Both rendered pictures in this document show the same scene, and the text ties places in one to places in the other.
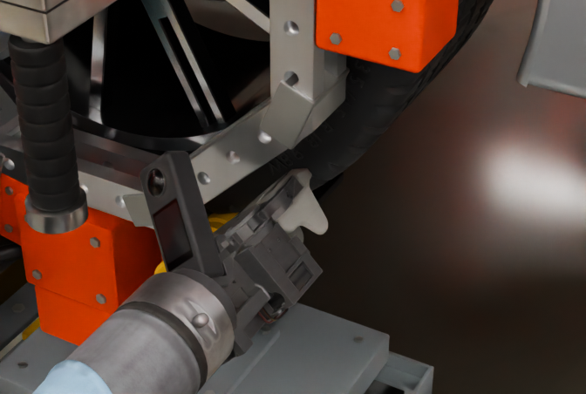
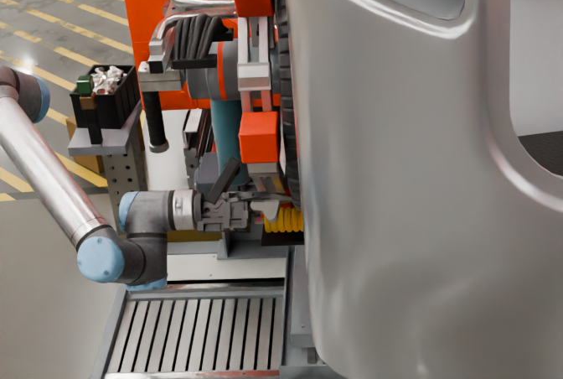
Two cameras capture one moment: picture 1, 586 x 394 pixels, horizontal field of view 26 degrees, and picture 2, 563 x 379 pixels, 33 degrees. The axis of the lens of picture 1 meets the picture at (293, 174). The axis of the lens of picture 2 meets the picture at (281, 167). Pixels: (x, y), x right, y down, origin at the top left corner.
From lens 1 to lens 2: 1.71 m
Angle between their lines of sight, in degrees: 55
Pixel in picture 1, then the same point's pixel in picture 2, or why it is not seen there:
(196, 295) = (185, 199)
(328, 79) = not seen: hidden behind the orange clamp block
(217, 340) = (181, 215)
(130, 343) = (152, 196)
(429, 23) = (246, 147)
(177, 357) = (161, 209)
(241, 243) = (224, 198)
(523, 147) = not seen: outside the picture
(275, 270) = (226, 214)
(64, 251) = not seen: hidden behind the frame
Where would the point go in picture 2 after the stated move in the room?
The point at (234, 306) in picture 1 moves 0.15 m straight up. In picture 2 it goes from (209, 215) to (202, 158)
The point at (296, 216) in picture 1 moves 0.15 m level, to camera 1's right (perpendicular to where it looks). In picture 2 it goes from (260, 206) to (291, 241)
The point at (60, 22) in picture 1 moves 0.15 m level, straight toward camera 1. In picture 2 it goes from (145, 86) to (81, 111)
